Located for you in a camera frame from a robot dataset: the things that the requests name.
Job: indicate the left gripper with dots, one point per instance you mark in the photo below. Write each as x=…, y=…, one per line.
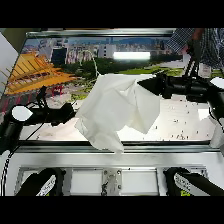
x=63, y=114

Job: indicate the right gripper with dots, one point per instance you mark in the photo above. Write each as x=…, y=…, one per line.
x=156, y=86

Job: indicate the white long-sleeved shirt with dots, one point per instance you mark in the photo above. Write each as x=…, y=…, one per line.
x=113, y=106

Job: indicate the white clothes hanger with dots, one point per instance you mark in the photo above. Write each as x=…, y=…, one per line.
x=95, y=65

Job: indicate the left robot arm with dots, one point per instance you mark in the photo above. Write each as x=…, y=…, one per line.
x=13, y=128

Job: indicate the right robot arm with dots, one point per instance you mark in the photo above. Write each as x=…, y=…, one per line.
x=196, y=90

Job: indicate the checked shirt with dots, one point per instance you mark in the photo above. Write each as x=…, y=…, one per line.
x=180, y=36

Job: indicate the wooden peg rack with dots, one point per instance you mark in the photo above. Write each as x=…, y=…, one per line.
x=4, y=73

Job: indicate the silver frame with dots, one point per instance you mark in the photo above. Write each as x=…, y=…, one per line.
x=133, y=156

